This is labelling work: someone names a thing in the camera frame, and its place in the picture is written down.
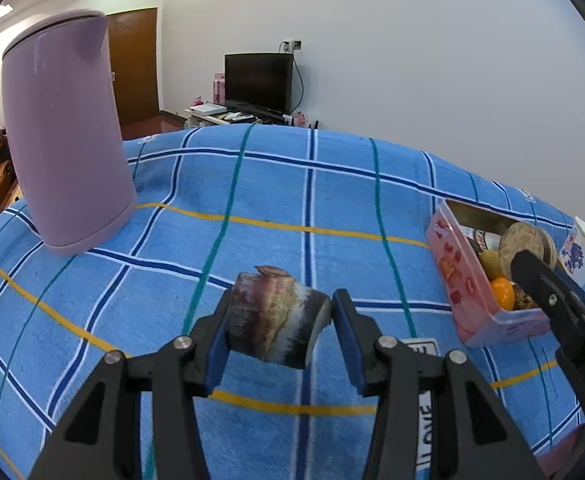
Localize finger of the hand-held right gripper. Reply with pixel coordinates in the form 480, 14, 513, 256
510, 250, 582, 332

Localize small yellow fruit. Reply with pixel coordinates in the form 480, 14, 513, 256
479, 250, 503, 278

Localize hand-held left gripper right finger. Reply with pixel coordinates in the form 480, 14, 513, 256
331, 288, 543, 480

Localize pink tin box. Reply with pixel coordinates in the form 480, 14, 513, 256
425, 199, 573, 348

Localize small orange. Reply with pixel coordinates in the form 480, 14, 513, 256
489, 277, 517, 311

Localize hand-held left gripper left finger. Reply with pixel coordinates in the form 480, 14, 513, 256
28, 287, 233, 480

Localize white television stand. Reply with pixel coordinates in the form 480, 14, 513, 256
183, 102, 319, 135

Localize black power cable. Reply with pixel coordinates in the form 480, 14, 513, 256
292, 52, 307, 116

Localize white printed cup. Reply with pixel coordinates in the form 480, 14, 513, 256
560, 216, 585, 296

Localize brown wooden door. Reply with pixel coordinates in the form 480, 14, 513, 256
106, 7, 162, 128

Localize black television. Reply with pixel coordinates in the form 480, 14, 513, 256
224, 52, 294, 115

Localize purple electric kettle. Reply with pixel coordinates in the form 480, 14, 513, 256
1, 10, 137, 257

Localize blue plaid blanket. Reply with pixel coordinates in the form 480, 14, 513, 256
0, 125, 585, 480

